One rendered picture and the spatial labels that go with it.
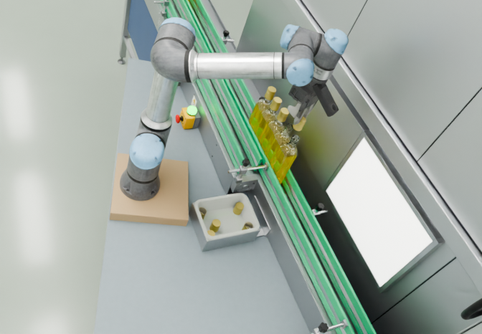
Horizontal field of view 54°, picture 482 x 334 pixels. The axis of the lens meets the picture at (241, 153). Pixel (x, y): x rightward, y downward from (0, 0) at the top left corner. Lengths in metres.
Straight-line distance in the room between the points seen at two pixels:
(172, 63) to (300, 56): 0.36
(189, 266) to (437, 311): 0.83
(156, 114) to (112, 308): 0.67
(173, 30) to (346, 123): 0.66
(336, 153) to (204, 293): 0.68
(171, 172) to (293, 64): 0.80
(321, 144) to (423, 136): 0.46
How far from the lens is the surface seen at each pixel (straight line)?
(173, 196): 1.86
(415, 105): 1.50
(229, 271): 1.80
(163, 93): 1.64
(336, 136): 1.74
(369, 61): 1.64
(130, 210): 1.80
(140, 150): 1.68
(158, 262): 1.76
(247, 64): 1.37
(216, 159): 2.01
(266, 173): 1.88
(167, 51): 1.42
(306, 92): 1.58
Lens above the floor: 2.30
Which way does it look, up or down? 46 degrees down
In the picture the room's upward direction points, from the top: 24 degrees clockwise
